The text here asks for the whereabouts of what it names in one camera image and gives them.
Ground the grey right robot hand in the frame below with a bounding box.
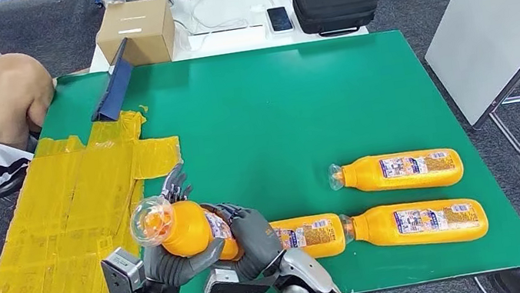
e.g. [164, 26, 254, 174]
[199, 194, 291, 288]

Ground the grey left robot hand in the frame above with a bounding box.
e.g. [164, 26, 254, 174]
[128, 158, 233, 293]

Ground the orange detergent bottle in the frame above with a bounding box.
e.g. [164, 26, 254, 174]
[268, 211, 349, 266]
[339, 190, 492, 261]
[126, 184, 245, 277]
[326, 142, 468, 205]

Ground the yellow taped sheet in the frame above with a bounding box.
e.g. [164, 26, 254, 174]
[0, 102, 205, 293]

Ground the green table mat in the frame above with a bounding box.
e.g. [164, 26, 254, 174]
[31, 9, 520, 293]

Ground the dark blue folded case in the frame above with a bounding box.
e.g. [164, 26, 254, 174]
[79, 37, 142, 125]

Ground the black smartphone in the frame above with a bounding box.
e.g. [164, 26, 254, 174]
[266, 4, 295, 35]

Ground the white desk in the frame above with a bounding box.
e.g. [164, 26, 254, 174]
[78, 0, 371, 78]

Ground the brown cardboard box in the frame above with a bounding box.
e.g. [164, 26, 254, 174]
[91, 0, 181, 73]

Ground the black zip carrying case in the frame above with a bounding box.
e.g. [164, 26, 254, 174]
[292, 0, 382, 42]

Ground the black base foot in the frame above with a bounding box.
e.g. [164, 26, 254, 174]
[485, 270, 520, 293]

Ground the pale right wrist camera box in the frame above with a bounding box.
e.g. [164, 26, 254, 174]
[200, 258, 282, 293]

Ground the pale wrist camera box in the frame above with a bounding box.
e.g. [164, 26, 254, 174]
[98, 245, 150, 293]
[200, 258, 282, 293]

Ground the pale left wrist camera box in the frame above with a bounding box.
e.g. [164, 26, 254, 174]
[98, 245, 150, 293]

